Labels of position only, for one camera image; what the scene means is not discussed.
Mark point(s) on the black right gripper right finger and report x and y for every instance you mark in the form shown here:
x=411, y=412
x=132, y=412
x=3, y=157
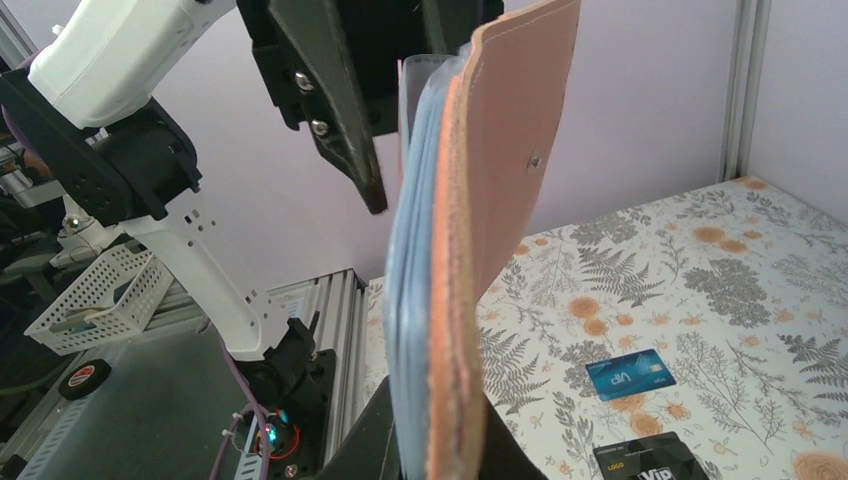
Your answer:
x=503, y=458

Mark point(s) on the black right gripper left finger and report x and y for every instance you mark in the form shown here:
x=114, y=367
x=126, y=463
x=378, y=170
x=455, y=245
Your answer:
x=370, y=450

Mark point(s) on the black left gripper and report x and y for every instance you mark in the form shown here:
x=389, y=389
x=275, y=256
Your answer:
x=377, y=34

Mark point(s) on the black VIP card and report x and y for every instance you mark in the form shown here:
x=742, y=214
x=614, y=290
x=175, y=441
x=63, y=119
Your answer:
x=658, y=457

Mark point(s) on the blue credit card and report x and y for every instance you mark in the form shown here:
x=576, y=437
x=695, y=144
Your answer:
x=629, y=374

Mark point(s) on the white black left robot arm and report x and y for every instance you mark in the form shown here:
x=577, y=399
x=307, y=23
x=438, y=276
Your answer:
x=84, y=105

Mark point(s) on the black tape roll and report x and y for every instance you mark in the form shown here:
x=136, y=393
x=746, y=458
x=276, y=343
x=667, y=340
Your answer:
x=85, y=379

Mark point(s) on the floral patterned table mat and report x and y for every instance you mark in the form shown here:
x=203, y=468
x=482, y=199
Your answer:
x=739, y=287

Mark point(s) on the white perforated plastic basket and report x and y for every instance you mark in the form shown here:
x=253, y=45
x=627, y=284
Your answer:
x=113, y=299

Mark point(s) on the aluminium mounting rail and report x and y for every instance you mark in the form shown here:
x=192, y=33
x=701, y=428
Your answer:
x=328, y=313

